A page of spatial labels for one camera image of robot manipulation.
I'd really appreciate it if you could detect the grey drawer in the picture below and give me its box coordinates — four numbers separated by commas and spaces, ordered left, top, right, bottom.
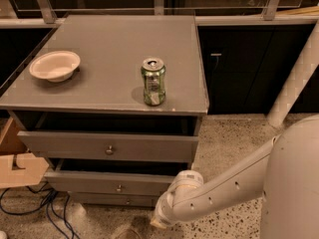
70, 192, 158, 208
18, 130, 198, 162
45, 159, 187, 196

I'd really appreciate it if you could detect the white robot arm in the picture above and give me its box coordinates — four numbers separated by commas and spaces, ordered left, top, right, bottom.
151, 115, 319, 239

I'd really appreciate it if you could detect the grey top drawer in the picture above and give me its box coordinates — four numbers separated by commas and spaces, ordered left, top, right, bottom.
18, 130, 198, 162

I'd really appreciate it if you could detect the grey drawer cabinet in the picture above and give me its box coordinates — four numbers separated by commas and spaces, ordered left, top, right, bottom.
0, 15, 210, 208

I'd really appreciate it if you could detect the grey bottom drawer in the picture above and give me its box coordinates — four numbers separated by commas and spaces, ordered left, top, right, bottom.
70, 192, 158, 208

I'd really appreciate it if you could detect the green soda can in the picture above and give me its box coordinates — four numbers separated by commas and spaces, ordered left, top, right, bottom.
141, 57, 165, 106

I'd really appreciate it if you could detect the white paper bowl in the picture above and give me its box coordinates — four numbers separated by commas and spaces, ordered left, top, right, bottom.
29, 51, 81, 83

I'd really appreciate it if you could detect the wooden cardboard piece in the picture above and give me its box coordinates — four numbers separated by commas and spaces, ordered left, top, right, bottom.
0, 118, 49, 189

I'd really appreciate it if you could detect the white diagonal support pole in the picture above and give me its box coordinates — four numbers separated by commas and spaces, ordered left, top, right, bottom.
266, 21, 319, 127

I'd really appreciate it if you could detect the black wall cabinet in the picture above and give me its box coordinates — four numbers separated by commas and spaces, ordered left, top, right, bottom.
198, 24, 314, 115

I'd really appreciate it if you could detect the blue floor cable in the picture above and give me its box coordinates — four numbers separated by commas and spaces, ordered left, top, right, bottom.
43, 189, 82, 239

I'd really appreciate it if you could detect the black floor cable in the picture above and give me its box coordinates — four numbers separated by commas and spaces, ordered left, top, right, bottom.
0, 184, 54, 217

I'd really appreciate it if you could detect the metal railing frame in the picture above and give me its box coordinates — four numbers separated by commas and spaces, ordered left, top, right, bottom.
0, 0, 319, 29

